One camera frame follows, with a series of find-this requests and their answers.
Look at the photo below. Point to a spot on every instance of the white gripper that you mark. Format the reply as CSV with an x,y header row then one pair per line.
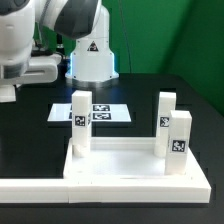
x,y
40,69

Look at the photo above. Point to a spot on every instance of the white desk top tray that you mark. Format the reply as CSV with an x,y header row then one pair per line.
x,y
123,158

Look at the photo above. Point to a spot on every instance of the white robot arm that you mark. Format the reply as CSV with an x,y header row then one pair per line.
x,y
85,21

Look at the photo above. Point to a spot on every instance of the fiducial marker plate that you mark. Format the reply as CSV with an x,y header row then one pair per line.
x,y
100,113

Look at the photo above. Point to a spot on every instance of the white L-shaped corner guide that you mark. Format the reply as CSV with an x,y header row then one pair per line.
x,y
105,190

